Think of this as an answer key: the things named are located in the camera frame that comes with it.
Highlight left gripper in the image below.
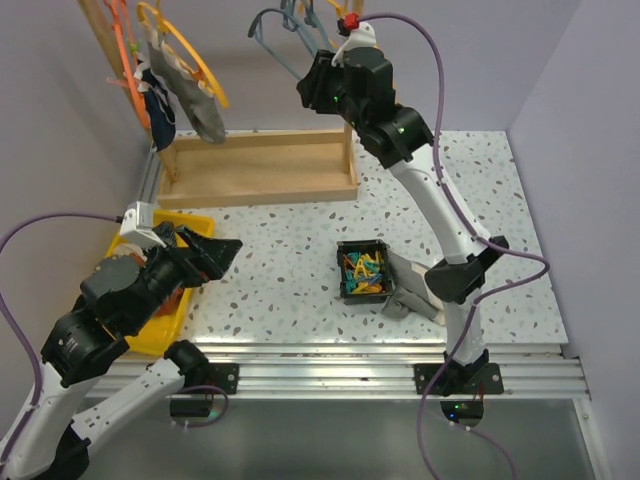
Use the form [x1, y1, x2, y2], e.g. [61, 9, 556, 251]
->
[125, 222, 243, 331]

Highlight teal hanger with grey underwear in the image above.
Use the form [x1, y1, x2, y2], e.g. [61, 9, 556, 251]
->
[247, 6, 307, 81]

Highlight rust orange underwear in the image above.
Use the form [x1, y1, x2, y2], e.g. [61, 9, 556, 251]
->
[113, 243, 184, 316]

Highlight blue-grey hanger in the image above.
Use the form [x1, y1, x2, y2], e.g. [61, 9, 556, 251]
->
[279, 0, 335, 51]

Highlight grey underwear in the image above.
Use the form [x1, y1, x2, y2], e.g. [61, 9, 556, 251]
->
[139, 22, 226, 144]
[381, 250, 446, 327]

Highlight navy striped underwear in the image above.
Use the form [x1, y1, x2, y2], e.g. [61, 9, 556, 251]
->
[152, 221, 178, 248]

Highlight yellow plastic hanger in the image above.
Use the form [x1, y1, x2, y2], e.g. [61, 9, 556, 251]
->
[297, 13, 395, 116]

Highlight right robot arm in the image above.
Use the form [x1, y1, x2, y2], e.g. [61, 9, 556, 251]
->
[297, 47, 501, 396]

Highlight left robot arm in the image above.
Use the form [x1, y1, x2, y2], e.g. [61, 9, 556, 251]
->
[1, 226, 242, 479]

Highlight wooden hanger rack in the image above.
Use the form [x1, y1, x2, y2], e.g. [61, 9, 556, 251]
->
[80, 1, 358, 210]

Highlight navy underwear on orange hanger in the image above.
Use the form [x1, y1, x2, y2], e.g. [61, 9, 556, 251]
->
[134, 56, 176, 152]

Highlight orange hanger on rack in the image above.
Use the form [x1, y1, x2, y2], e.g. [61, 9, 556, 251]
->
[103, 0, 151, 129]

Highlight yellow plastic tray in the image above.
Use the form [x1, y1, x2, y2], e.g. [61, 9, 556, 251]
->
[106, 210, 215, 357]

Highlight black clip box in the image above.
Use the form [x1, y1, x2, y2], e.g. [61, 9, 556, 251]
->
[336, 239, 395, 305]

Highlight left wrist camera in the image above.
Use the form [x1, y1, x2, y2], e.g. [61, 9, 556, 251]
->
[119, 201, 166, 249]

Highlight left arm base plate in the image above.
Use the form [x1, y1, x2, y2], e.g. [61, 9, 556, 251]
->
[179, 363, 240, 395]

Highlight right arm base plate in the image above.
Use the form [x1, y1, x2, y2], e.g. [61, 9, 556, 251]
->
[413, 362, 505, 397]

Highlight aluminium rail frame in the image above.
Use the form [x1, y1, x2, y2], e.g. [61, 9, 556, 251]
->
[38, 149, 616, 480]

